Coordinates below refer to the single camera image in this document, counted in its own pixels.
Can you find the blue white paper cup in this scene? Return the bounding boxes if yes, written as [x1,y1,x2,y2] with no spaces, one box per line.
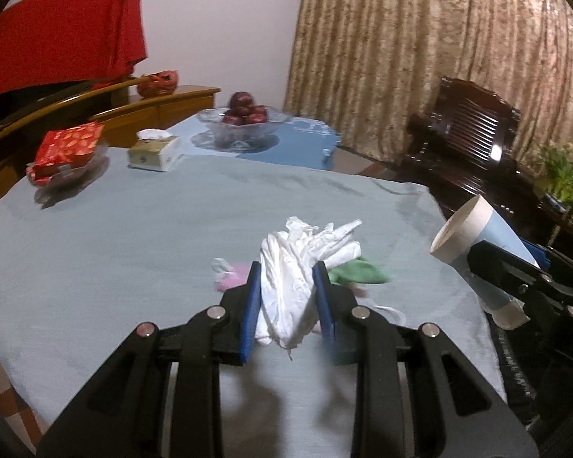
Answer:
[429,195,540,330]

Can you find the white plastic bag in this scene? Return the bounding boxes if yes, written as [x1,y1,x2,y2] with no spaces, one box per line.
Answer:
[256,216,362,352]

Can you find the black lined trash bin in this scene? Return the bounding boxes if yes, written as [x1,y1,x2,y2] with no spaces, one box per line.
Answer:
[486,312,573,457]

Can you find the green potted plant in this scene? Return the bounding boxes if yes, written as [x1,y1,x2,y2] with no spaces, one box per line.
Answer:
[537,144,573,221]

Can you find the dark wooden armchair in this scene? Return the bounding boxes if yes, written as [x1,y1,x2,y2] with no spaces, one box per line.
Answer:
[395,77,536,232]

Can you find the grey-blue table cloth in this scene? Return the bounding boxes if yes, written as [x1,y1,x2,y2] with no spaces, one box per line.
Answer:
[0,146,508,458]

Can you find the green cloth glove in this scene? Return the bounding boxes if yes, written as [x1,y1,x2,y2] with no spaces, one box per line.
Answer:
[328,256,390,286]

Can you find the pink face mask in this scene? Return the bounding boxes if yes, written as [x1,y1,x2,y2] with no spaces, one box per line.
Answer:
[212,258,407,327]

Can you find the light blue table cloth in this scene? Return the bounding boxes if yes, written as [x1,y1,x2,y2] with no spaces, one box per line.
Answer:
[167,116,340,169]

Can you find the white tissue box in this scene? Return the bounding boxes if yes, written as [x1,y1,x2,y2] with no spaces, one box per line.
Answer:
[127,128,182,173]

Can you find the beige patterned curtain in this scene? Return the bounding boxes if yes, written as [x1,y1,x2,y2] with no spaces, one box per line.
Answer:
[285,0,573,166]

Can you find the red gift packet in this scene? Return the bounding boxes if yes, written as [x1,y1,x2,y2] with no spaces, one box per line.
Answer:
[31,122,104,178]

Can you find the glass fruit bowl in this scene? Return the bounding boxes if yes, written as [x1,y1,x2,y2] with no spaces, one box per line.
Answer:
[191,106,292,153]

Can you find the dark red apples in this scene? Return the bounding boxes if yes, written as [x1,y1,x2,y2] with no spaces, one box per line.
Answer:
[222,91,269,126]

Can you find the red ornament bowl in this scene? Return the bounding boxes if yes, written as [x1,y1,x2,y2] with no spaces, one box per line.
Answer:
[136,70,179,98]

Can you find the red cloth drape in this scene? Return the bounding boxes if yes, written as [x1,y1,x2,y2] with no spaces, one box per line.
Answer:
[0,0,147,96]

